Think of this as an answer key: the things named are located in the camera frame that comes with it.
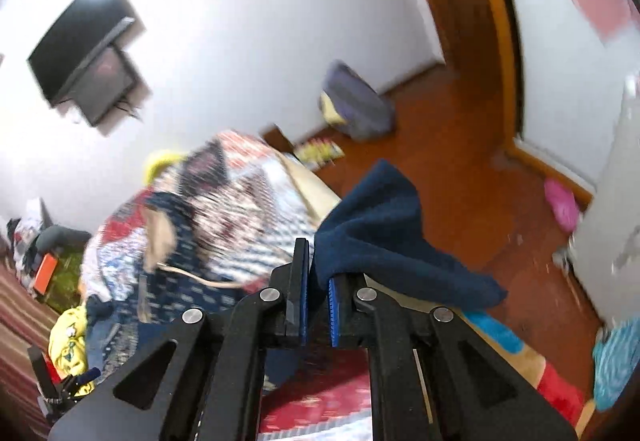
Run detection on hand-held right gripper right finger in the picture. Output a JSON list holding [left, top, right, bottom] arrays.
[[326, 270, 578, 441]]

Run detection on orange box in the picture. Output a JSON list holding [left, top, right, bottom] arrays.
[[32, 253, 60, 295]]

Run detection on grey backpack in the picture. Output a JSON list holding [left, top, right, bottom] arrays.
[[320, 61, 396, 141]]

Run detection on yellow pillow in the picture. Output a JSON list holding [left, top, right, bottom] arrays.
[[142, 150, 187, 184]]

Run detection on black wall television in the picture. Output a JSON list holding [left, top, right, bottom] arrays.
[[27, 0, 146, 128]]

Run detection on grey bolster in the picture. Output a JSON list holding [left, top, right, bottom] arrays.
[[37, 226, 93, 253]]

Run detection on striped curtain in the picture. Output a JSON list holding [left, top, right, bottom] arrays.
[[0, 261, 62, 422]]

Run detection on wooden bed frame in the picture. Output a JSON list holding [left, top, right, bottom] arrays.
[[262, 124, 297, 155]]

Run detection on green cloth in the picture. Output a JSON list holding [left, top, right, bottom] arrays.
[[47, 246, 87, 313]]

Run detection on navy patterned garment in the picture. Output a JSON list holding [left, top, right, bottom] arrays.
[[315, 160, 508, 312]]

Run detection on white cabinet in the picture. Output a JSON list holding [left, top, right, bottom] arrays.
[[570, 76, 640, 324]]

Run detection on yellow printed garment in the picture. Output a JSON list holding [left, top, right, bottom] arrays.
[[48, 306, 97, 395]]

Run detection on teal cloth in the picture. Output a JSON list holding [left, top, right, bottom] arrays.
[[592, 323, 640, 413]]

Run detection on pink slipper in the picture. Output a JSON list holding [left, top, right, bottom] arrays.
[[544, 178, 581, 232]]

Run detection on patchwork printed bedspread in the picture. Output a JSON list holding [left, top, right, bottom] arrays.
[[82, 131, 373, 441]]

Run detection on pile of mixed clothes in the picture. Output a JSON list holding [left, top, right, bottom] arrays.
[[5, 198, 51, 272]]

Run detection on wooden door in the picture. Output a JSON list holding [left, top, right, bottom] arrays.
[[392, 0, 523, 142]]

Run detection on yellow books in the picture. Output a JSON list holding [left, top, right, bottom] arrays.
[[295, 137, 345, 170]]

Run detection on blue jeans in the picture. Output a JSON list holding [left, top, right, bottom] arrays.
[[85, 296, 147, 372]]

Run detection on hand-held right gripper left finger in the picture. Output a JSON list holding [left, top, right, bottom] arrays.
[[47, 237, 311, 441]]

